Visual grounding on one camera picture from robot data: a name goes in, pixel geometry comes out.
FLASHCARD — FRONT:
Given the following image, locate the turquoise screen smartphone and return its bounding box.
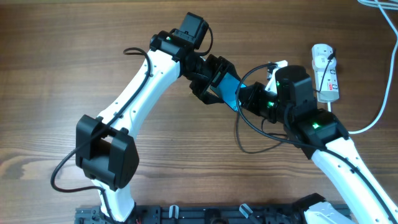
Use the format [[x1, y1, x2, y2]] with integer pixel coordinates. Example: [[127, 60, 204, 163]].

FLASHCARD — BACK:
[[210, 73, 240, 111]]

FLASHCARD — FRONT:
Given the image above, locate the black USB charging cable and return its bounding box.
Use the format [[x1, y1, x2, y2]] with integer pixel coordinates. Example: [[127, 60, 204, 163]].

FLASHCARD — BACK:
[[234, 48, 337, 155]]

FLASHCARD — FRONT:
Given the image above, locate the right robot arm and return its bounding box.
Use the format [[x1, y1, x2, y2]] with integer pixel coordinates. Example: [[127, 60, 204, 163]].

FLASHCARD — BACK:
[[235, 65, 397, 223]]

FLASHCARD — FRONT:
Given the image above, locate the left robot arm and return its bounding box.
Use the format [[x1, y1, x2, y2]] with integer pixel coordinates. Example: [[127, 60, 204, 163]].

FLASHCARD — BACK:
[[75, 13, 240, 223]]

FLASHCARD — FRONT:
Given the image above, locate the white charger adapter plug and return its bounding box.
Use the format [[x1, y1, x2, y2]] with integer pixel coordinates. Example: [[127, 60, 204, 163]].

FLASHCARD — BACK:
[[312, 55, 336, 72]]

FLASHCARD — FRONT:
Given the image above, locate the white power strip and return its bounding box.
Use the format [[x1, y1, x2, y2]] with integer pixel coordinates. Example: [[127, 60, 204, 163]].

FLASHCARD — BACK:
[[312, 44, 340, 103]]

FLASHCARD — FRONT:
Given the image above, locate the right camera black cable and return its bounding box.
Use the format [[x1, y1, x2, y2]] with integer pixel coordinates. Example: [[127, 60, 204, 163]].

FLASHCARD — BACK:
[[234, 62, 398, 224]]

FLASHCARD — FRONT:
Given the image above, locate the camera black cable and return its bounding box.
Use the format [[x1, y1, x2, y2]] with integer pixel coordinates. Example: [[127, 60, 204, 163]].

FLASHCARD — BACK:
[[50, 47, 154, 223], [234, 62, 398, 224]]

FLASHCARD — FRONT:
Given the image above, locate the white power strip cord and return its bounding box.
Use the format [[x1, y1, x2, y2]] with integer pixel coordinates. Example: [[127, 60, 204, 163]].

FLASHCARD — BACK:
[[326, 0, 398, 135]]

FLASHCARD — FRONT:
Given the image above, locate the left camera black cable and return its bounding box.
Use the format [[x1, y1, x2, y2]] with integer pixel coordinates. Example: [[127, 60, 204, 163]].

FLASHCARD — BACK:
[[50, 47, 154, 223]]

